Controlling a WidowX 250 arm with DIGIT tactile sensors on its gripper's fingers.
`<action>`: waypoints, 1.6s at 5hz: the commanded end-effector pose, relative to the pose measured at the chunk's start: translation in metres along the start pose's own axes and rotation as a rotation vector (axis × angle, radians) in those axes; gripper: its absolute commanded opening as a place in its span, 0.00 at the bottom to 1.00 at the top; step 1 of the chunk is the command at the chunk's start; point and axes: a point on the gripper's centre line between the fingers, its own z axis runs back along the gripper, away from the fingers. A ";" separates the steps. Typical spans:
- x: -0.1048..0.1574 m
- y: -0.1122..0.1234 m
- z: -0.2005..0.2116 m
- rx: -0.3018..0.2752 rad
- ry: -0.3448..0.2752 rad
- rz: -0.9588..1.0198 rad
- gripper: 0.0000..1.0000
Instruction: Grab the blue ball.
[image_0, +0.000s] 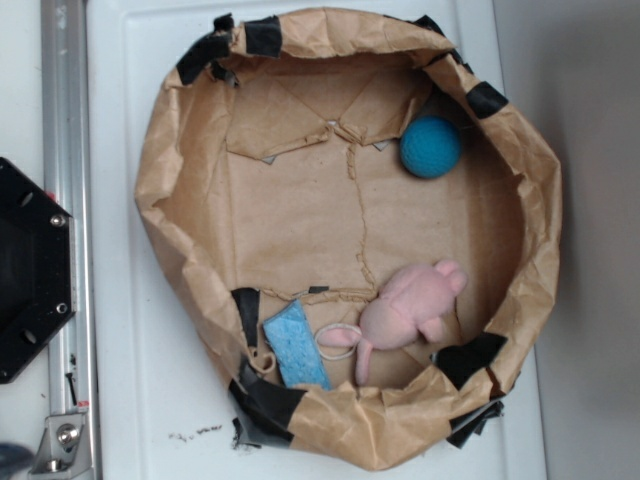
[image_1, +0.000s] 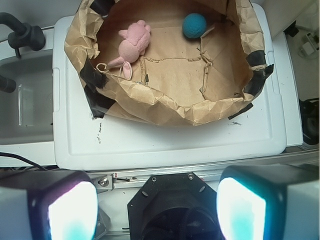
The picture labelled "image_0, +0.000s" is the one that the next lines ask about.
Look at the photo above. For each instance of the blue foam ball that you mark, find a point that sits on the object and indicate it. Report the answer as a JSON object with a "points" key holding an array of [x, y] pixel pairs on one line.
{"points": [[430, 147]]}

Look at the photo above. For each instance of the pink plush toy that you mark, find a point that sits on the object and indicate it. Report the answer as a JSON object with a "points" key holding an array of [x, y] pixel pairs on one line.
{"points": [[410, 305]]}

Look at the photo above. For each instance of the metal corner bracket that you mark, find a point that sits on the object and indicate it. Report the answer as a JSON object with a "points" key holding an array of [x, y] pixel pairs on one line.
{"points": [[64, 451]]}

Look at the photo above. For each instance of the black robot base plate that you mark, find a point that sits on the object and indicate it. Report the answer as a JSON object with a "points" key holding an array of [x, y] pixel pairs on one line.
{"points": [[36, 274]]}

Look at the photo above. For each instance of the brown paper bag bin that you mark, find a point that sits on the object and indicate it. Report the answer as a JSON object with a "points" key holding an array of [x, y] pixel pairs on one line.
{"points": [[271, 172]]}

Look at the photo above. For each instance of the blue sponge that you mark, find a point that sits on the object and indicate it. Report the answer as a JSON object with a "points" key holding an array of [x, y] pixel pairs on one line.
{"points": [[290, 337]]}

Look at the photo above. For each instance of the aluminium extrusion rail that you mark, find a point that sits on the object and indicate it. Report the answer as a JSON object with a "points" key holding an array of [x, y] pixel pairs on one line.
{"points": [[72, 360]]}

